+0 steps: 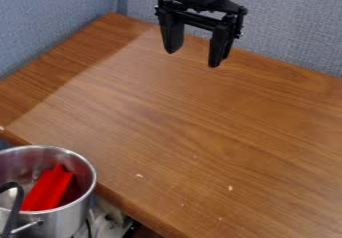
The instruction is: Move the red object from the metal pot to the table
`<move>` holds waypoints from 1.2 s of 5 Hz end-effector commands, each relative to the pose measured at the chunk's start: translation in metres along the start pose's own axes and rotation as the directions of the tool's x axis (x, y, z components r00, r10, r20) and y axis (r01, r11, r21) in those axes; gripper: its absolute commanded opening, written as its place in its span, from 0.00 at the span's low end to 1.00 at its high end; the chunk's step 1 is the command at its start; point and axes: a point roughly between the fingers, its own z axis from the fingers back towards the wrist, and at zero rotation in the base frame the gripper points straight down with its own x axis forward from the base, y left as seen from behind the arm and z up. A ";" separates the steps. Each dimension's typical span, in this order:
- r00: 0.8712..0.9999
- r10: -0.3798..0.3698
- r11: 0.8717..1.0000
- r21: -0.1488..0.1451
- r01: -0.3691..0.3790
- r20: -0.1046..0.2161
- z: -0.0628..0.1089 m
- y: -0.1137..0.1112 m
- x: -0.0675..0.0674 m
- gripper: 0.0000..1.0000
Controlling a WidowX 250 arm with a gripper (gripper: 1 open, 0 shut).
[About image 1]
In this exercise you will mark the red object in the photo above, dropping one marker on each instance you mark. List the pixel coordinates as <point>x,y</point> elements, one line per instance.
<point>48,190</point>

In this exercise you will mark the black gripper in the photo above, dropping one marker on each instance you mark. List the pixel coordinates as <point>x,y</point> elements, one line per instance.
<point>221,39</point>

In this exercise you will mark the metal pot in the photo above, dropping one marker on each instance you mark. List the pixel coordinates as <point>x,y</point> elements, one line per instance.
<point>21,166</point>

